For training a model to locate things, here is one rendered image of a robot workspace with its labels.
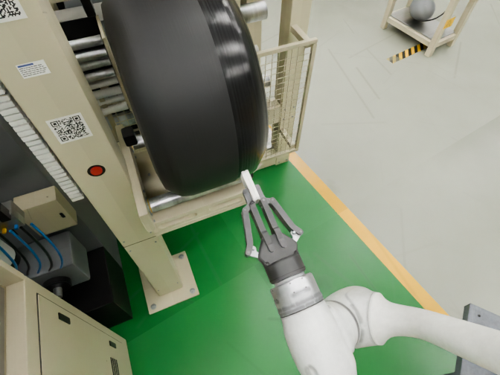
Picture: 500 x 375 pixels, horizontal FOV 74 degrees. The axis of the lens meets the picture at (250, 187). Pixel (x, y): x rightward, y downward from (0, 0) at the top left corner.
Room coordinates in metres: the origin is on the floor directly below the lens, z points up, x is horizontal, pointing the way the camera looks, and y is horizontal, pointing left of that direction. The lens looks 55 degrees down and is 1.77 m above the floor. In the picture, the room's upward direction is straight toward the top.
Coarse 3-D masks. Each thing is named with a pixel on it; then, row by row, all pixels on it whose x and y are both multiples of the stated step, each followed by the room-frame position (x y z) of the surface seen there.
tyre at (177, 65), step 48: (144, 0) 0.69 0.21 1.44; (192, 0) 0.70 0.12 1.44; (144, 48) 0.58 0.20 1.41; (192, 48) 0.60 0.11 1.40; (240, 48) 0.62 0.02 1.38; (144, 96) 0.52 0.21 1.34; (192, 96) 0.53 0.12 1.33; (240, 96) 0.56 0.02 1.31; (192, 144) 0.48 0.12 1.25; (240, 144) 0.51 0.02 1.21; (192, 192) 0.48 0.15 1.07
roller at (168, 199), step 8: (232, 184) 0.62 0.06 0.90; (168, 192) 0.58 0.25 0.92; (208, 192) 0.59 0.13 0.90; (152, 200) 0.55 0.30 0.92; (160, 200) 0.55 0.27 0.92; (168, 200) 0.55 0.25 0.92; (176, 200) 0.55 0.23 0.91; (184, 200) 0.56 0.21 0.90; (152, 208) 0.52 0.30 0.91; (160, 208) 0.53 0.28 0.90
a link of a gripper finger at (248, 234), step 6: (246, 210) 0.35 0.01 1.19; (246, 216) 0.34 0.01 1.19; (246, 222) 0.32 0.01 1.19; (246, 228) 0.31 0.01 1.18; (246, 234) 0.30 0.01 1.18; (246, 240) 0.29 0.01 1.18; (252, 240) 0.29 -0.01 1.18; (246, 246) 0.28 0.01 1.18; (252, 246) 0.28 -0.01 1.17; (246, 252) 0.27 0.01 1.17
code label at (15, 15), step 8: (0, 0) 0.56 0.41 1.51; (8, 0) 0.56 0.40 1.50; (16, 0) 0.57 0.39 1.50; (0, 8) 0.56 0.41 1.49; (8, 8) 0.56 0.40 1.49; (16, 8) 0.56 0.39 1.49; (0, 16) 0.55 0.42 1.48; (8, 16) 0.56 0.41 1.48; (16, 16) 0.56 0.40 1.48; (24, 16) 0.57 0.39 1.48
